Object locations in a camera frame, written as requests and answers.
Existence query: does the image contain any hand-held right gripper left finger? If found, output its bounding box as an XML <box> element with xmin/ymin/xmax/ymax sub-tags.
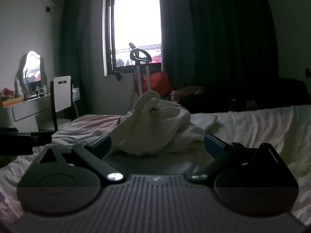
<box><xmin>30</xmin><ymin>133</ymin><xmax>125</xmax><ymax>183</ymax></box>

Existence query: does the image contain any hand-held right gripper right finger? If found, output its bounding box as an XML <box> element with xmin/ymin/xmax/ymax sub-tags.
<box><xmin>191</xmin><ymin>134</ymin><xmax>283</xmax><ymax>182</ymax></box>

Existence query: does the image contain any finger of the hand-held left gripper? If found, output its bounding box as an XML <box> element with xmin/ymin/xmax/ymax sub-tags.
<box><xmin>31</xmin><ymin>130</ymin><xmax>53</xmax><ymax>148</ymax></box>

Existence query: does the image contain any white garment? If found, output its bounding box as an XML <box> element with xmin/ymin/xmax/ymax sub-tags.
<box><xmin>107</xmin><ymin>90</ymin><xmax>218</xmax><ymax>156</ymax></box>

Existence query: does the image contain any white dressing table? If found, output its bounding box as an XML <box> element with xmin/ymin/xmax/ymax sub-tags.
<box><xmin>0</xmin><ymin>87</ymin><xmax>81</xmax><ymax>133</ymax></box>

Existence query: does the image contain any orange box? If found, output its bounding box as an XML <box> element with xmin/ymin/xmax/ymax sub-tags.
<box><xmin>0</xmin><ymin>97</ymin><xmax>24</xmax><ymax>109</ymax></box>

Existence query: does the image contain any white-backed chair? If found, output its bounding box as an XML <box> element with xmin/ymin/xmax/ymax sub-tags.
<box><xmin>50</xmin><ymin>75</ymin><xmax>80</xmax><ymax>133</ymax></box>

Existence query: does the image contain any bed with pink-white sheet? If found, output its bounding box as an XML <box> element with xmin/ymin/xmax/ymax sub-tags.
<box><xmin>0</xmin><ymin>104</ymin><xmax>311</xmax><ymax>225</ymax></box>

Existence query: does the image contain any brown plush toy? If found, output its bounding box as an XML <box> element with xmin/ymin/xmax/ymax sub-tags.
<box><xmin>171</xmin><ymin>86</ymin><xmax>205</xmax><ymax>102</ymax></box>

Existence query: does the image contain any wavy-edged vanity mirror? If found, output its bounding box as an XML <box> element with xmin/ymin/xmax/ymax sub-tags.
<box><xmin>23</xmin><ymin>51</ymin><xmax>42</xmax><ymax>96</ymax></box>

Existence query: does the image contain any black sofa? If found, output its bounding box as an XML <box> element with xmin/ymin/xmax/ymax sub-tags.
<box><xmin>190</xmin><ymin>77</ymin><xmax>309</xmax><ymax>115</ymax></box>

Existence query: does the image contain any red suitcase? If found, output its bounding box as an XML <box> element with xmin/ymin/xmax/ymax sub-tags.
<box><xmin>134</xmin><ymin>63</ymin><xmax>172</xmax><ymax>98</ymax></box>

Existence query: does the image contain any grey sheer curtain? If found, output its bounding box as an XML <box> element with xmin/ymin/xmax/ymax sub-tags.
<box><xmin>59</xmin><ymin>0</ymin><xmax>108</xmax><ymax>117</ymax></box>

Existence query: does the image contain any dark green curtain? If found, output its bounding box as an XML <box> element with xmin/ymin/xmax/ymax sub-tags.
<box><xmin>157</xmin><ymin>0</ymin><xmax>281</xmax><ymax>108</ymax></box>

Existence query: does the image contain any dark-framed window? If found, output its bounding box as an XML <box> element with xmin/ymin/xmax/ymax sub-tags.
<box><xmin>103</xmin><ymin>0</ymin><xmax>164</xmax><ymax>77</ymax></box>

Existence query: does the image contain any black ring-shaped stand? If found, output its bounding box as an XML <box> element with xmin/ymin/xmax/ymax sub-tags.
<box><xmin>129</xmin><ymin>42</ymin><xmax>152</xmax><ymax>65</ymax></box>

